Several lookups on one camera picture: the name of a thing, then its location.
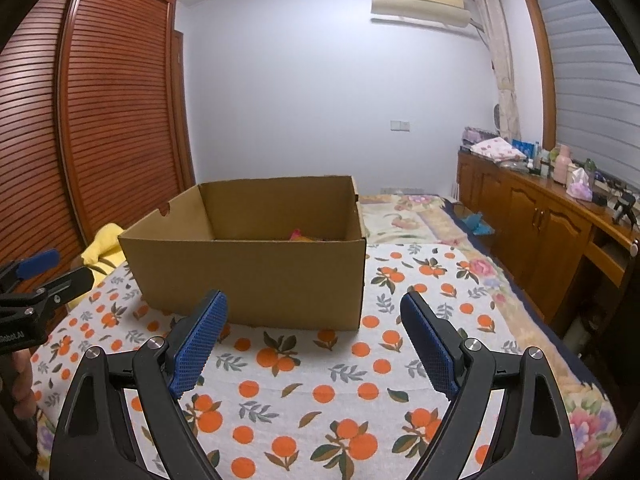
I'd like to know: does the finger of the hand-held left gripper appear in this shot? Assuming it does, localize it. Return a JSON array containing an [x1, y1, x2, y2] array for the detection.
[[30, 266, 96, 309], [0, 250, 61, 293]]

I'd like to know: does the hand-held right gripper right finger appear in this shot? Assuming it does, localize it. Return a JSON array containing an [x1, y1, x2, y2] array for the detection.
[[400, 291, 572, 480]]

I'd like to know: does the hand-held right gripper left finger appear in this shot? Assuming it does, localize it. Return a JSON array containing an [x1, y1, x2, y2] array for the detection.
[[47, 289, 229, 480]]

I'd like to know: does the brown cardboard box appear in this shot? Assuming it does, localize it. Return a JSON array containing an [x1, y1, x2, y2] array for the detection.
[[117, 175, 368, 333]]

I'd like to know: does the person's left hand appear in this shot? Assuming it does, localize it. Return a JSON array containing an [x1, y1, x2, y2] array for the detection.
[[0, 349, 36, 421]]

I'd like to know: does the yellow plush toy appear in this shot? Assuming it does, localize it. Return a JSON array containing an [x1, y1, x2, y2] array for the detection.
[[70, 223, 126, 311]]

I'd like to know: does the orange-print white blanket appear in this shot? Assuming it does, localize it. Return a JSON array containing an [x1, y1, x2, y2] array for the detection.
[[30, 242, 511, 480]]

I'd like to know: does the floral quilt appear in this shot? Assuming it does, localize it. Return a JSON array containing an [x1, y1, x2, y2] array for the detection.
[[359, 192, 623, 461]]

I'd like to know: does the teal cloth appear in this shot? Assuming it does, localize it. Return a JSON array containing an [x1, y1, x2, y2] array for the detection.
[[462, 212, 496, 236]]

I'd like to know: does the wooden cabinet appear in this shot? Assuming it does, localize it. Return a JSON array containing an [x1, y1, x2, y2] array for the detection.
[[456, 152, 640, 326]]

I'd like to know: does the wooden louvered wardrobe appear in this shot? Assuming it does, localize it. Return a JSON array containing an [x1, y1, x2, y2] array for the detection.
[[0, 0, 197, 281]]

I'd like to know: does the folded floral cloth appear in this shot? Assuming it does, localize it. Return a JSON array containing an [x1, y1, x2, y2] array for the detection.
[[471, 137, 521, 163]]

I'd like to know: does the pink tissue pack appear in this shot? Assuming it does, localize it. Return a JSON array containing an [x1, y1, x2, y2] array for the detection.
[[566, 167, 593, 198]]

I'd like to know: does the pink bottle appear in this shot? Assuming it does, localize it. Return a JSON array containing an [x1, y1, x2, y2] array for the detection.
[[553, 145, 572, 183]]

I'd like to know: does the black clamp device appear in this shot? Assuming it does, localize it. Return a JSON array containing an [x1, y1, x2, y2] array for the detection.
[[612, 192, 640, 226]]

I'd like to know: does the beige curtain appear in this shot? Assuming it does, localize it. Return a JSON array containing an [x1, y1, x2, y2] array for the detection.
[[470, 0, 523, 143]]

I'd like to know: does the wall air conditioner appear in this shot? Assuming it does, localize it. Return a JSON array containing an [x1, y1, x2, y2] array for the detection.
[[370, 0, 473, 28]]

